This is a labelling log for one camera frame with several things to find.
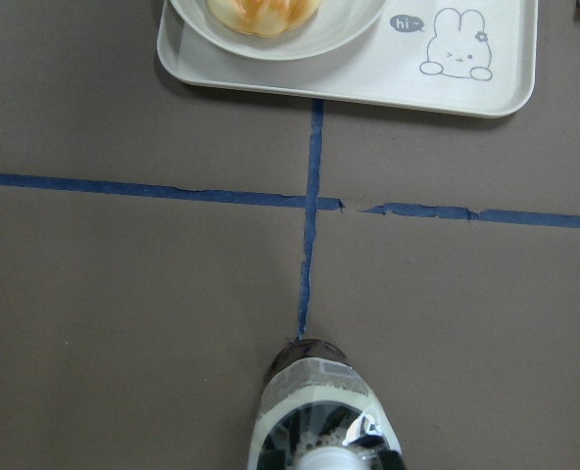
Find tea bottle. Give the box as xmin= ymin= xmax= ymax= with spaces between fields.
xmin=247 ymin=339 xmax=403 ymax=469

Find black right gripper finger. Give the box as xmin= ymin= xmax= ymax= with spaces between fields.
xmin=377 ymin=450 xmax=407 ymax=470

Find white round plate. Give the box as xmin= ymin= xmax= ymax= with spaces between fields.
xmin=171 ymin=0 xmax=386 ymax=61

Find glazed twisted donut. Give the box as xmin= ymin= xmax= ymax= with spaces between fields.
xmin=207 ymin=0 xmax=321 ymax=37

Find cream bunny serving tray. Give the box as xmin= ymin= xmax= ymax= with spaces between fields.
xmin=157 ymin=1 xmax=538 ymax=118

